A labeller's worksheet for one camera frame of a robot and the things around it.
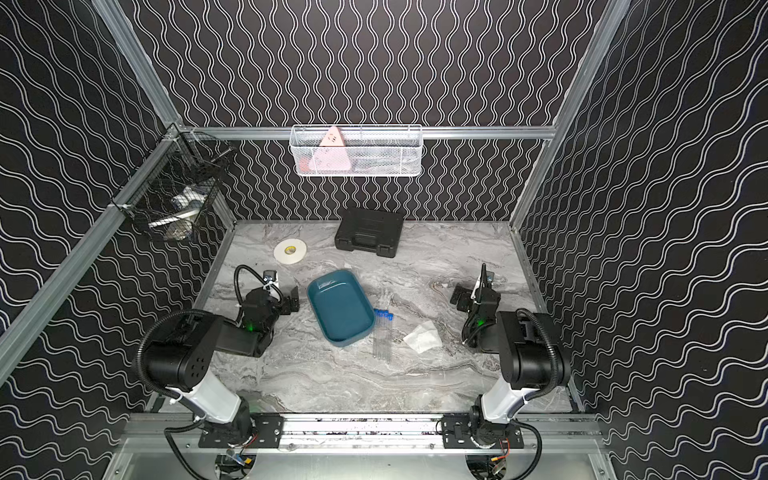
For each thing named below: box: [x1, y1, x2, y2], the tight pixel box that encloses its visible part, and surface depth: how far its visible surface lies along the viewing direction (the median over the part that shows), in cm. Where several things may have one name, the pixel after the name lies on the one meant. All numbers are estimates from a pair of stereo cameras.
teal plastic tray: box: [308, 269, 376, 347], surface depth 99 cm
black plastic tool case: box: [334, 207, 404, 258], surface depth 112 cm
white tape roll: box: [274, 238, 307, 265], surface depth 113 cm
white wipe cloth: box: [403, 320, 443, 354], surface depth 92 cm
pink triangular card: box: [309, 126, 351, 171], surface depth 92 cm
